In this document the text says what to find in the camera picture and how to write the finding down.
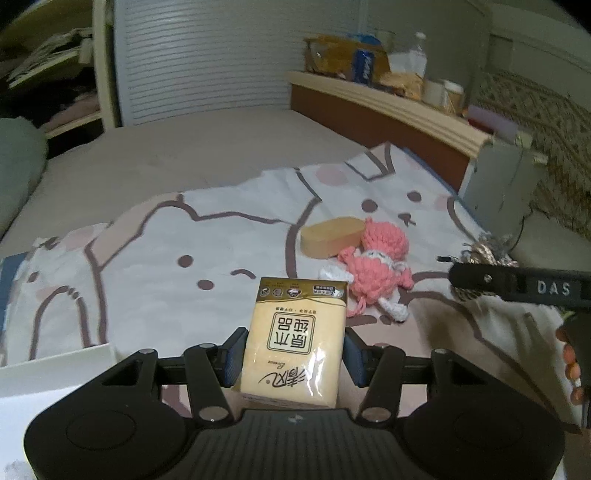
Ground white cardboard box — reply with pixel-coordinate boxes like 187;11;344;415
0;342;116;480

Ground yellow snack bags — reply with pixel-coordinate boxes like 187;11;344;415
304;34;391;79

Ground wooden bed headboard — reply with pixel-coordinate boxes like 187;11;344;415
287;70;492;192

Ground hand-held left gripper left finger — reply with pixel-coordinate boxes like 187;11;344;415
95;327;250;425

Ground purple flat item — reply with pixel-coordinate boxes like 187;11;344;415
466;111;497;136

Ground clear water bottle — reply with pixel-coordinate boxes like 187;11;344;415
411;32;428;77

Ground blue cola can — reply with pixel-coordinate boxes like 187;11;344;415
353;46;377;85

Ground tan oval soap bar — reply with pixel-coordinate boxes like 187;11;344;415
300;216;368;259

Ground pink folded clothing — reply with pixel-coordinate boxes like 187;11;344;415
44;99;102;129

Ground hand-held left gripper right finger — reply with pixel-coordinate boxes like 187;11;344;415
344;328;497;425

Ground cat print blanket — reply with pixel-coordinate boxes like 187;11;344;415
0;142;578;416

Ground patterned beige sofa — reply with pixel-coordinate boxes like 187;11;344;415
473;71;591;241

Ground cream shelf cabinet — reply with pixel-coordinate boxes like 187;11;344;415
0;0;122;153

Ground person's right hand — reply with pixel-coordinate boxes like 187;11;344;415
555;327;586;406

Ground striped tassel crochet toy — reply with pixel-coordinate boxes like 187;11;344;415
462;233;520;301

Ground white louvered closet door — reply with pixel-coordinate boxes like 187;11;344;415
111;0;370;127
369;0;490;93

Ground blue plastic packet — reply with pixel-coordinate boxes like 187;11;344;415
346;32;384;47

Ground pink crochet doll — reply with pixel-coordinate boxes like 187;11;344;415
318;219;414;323

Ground grey green duvet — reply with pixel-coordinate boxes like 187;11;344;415
0;117;49;236

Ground yellow tissue packet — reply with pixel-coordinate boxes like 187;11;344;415
239;277;348;409

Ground dark clothes pile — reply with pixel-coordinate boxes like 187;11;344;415
0;69;100;125

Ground beige folded clothes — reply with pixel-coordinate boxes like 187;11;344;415
7;28;93;88

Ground white bedside cabinet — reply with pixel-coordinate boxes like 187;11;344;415
462;134;548;238

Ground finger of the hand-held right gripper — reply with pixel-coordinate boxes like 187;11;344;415
438;256;591;308

